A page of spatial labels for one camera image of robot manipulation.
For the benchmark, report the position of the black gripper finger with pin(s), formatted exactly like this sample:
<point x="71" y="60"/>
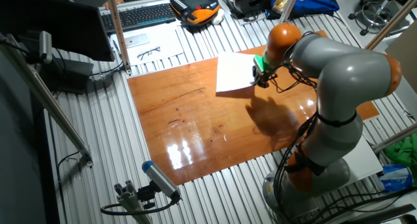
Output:
<point x="263" y="85"/>
<point x="255" y="80"/>

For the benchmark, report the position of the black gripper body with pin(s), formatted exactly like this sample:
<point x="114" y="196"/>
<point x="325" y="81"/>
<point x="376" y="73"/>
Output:
<point x="265" y="77"/>

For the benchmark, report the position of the white paper sheet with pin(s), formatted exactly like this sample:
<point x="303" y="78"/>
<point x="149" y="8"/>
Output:
<point x="233" y="72"/>

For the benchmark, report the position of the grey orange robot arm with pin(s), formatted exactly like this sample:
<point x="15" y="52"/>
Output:
<point x="348" y="77"/>

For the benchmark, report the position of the person's hand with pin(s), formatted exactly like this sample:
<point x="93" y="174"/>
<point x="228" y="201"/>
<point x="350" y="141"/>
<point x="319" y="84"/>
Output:
<point x="120" y="0"/>

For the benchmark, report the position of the glossy wooden board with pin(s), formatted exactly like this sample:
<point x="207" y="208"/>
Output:
<point x="195" y="120"/>

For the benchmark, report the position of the white rounded object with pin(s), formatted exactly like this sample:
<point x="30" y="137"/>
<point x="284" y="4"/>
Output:
<point x="218" y="17"/>

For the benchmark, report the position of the yellow snack packet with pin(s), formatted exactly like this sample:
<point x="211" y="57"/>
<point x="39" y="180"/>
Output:
<point x="280" y="2"/>

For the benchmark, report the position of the orange black teach pendant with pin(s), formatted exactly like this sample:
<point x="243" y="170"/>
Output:
<point x="195" y="9"/>

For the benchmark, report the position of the printed white document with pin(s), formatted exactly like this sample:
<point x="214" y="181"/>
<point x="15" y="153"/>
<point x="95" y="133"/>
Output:
<point x="166" y="41"/>

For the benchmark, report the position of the black rimmed eyeglasses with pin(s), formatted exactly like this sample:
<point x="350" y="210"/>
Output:
<point x="149" y="52"/>

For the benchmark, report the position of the silver smartphone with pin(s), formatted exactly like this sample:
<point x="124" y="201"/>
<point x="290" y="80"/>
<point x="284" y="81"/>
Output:
<point x="137" y="40"/>

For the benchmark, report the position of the chrome stool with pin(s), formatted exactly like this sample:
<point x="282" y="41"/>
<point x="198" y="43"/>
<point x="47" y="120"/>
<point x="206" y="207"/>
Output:
<point x="374" y="15"/>

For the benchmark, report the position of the black computer keyboard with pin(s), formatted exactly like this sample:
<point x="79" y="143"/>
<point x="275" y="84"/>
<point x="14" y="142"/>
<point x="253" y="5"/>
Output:
<point x="140" y="17"/>

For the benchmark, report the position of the brown cardboard panel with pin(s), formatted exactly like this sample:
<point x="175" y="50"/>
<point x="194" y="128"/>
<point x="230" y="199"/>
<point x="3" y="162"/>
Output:
<point x="404" y="58"/>

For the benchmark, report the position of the black pen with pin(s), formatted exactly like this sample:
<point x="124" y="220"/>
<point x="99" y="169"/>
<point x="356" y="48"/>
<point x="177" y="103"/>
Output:
<point x="116" y="48"/>

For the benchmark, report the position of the green cloth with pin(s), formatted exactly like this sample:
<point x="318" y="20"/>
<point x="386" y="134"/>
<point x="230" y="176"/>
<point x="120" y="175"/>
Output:
<point x="404" y="152"/>

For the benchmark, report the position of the blue plastic package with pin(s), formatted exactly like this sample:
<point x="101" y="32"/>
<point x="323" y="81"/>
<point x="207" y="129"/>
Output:
<point x="394" y="178"/>

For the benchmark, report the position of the black box device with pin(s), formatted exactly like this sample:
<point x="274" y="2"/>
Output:
<point x="68" y="75"/>

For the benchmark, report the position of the black computer monitor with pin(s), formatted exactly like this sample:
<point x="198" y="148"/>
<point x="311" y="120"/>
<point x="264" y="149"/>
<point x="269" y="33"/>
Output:
<point x="65" y="28"/>

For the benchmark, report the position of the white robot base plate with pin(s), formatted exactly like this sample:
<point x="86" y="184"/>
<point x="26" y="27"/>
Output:
<point x="365" y="162"/>

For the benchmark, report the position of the silver camera with blue end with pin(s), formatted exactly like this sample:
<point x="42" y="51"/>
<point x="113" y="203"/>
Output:
<point x="159" y="178"/>

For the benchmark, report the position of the tall aluminium post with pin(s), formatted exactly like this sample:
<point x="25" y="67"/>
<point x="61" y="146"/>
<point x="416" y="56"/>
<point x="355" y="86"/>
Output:
<point x="394" y="20"/>

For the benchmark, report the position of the short aluminium frame bar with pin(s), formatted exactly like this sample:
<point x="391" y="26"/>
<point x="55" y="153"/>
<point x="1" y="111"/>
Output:
<point x="394" y="137"/>

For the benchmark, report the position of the wooden frame post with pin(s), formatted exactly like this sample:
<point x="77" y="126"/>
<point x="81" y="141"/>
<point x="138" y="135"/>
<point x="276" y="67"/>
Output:
<point x="118" y="28"/>

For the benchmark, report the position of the aluminium camera mount profile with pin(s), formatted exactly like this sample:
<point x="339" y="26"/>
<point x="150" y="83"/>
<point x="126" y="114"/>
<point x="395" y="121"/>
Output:
<point x="130" y="201"/>

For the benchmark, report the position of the long aluminium frame bar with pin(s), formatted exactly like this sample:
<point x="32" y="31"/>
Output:
<point x="49" y="100"/>

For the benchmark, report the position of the small silver camera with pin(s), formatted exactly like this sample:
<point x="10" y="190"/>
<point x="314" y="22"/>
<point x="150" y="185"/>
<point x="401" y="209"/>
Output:
<point x="45" y="46"/>

